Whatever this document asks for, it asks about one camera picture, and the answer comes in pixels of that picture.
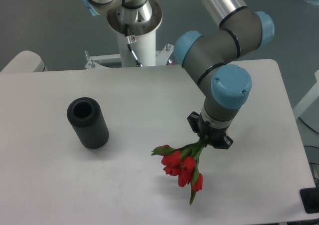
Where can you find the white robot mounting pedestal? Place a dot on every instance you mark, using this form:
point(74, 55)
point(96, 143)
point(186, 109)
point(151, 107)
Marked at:
point(135, 30)

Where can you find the white rounded table at left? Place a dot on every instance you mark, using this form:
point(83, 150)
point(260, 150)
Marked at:
point(25, 62)

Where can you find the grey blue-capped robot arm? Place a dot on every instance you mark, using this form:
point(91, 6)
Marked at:
point(207, 60)

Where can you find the white furniture at right edge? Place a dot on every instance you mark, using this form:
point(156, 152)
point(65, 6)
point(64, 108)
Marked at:
point(310, 97)

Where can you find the red tulip bouquet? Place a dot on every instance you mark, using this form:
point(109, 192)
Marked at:
point(184, 162)

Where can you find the black device at right edge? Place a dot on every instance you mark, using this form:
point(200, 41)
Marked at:
point(310, 200)

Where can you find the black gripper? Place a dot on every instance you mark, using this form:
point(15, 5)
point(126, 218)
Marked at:
point(212, 132)

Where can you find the black ribbed cylindrical vase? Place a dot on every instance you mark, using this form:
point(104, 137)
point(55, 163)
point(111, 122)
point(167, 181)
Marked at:
point(85, 116)

